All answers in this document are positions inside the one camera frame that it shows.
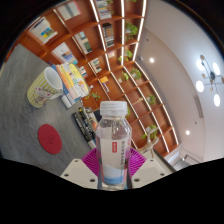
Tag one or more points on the clear plastic water bottle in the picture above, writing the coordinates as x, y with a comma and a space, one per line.
113, 150

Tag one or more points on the orange wooden shelf unit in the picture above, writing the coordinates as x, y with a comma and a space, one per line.
113, 80

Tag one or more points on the white counter with dark top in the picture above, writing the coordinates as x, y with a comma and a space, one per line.
165, 163

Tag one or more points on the branched ceiling lamp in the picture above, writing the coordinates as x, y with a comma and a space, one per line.
211, 78

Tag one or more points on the ceiling air vent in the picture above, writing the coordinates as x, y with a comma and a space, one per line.
199, 107

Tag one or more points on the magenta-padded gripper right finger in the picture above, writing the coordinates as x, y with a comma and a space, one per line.
148, 173

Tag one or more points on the recessed ceiling spotlight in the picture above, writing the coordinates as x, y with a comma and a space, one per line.
151, 60
187, 132

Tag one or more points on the yellow striped ceramic mug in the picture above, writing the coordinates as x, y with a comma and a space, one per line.
40, 90

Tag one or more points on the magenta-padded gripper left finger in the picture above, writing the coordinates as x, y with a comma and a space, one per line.
78, 173

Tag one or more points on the flat round red coaster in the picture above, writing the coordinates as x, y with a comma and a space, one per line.
50, 139

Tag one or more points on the stack of colourful books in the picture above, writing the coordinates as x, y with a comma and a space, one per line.
73, 83

